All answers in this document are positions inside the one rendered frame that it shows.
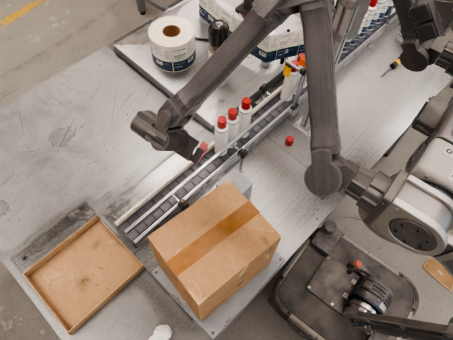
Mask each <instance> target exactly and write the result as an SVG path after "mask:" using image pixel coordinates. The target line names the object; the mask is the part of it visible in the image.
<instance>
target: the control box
mask: <svg viewBox="0 0 453 340"><path fill-rule="evenodd" d="M341 1H342V0H338V3H337V6H336V9H335V8H334V6H332V9H333V11H334V17H333V20H332V25H333V23H334V19H335V17H336V13H337V11H338V7H339V5H340V3H341ZM370 2H371V0H361V2H360V6H359V9H358V11H357V14H356V16H355V19H354V22H353V25H352V27H351V30H349V33H348V38H347V40H350V39H356V37H357V34H358V31H359V29H360V27H361V24H362V21H363V18H364V17H365V14H366V12H367V9H368V7H369V4H370Z"/></svg>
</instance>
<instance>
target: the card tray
mask: <svg viewBox="0 0 453 340"><path fill-rule="evenodd" d="M144 269H145V266H144V264H142V263H141V262H140V261H139V260H138V259H137V258H136V257H135V256H134V255H133V254H132V253H131V252H130V251H129V250H128V249H127V247H126V246H125V245H124V244H123V243H122V242H121V241H120V240H119V239H118V237H117V236H116V235H115V234H114V233H113V232H112V231H111V230H110V229H109V228H108V227H107V226H106V225H105V224H104V223H103V222H102V221H101V220H100V218H99V216H98V215H96V216H95V217H93V218H92V219H90V220H89V221H88V222H87V223H86V224H84V225H83V226H82V227H80V228H79V229H78V230H77V231H75V232H74V233H73V234H71V235H70V236H69V237H68V238H67V239H65V240H64V241H63V242H61V243H60V244H59V245H58V246H57V247H55V248H54V249H53V250H51V251H50V252H49V253H48V254H46V255H45V256H44V257H42V258H41V259H40V260H39V261H38V262H36V263H35V264H33V265H32V266H31V267H30V268H29V269H28V270H26V271H25V272H24V273H22V274H23V276H24V277H25V279H26V280H27V282H29V284H30V285H31V286H32V288H33V289H34V290H35V292H36V293H37V294H38V296H39V297H40V298H41V300H42V301H43V302H44V303H45V305H46V306H47V308H48V309H49V310H50V311H51V312H52V314H53V315H54V317H55V318H56V319H57V320H58V322H59V323H60V324H61V326H62V327H63V328H64V329H65V331H66V332H67V333H68V334H70V335H72V334H74V333H75V332H76V331H77V330H78V329H79V328H80V327H81V326H82V325H83V324H84V323H85V322H86V321H88V320H89V319H90V318H91V317H92V316H93V315H94V314H96V313H97V312H98V311H99V310H100V309H101V308H102V307H103V306H104V305H105V304H106V303H107V302H108V301H110V300H111V299H112V298H113V297H114V296H115V295H116V294H118V293H119V292H120V291H121V290H122V289H123V288H124V287H125V286H126V285H127V284H128V283H129V282H130V281H132V280H133V279H134V278H135V277H136V276H137V275H138V274H140V273H141V272H142V271H143V270H144Z"/></svg>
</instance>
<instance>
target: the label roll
mask: <svg viewBox="0 0 453 340"><path fill-rule="evenodd" d="M148 36H149V41H150V48H151V52H152V59H153V62H154V64H155V66H156V67H158V68H159V69H161V70H163V71H166V72H182V71H184V70H186V69H188V68H190V67H191V66H192V65H193V64H194V62H195V58H196V56H195V29H194V27H193V24H192V23H191V22H190V21H189V20H187V19H185V18H182V17H179V16H165V17H162V18H159V19H157V20H155V21H154V22H152V23H151V25H150V27H149V29H148Z"/></svg>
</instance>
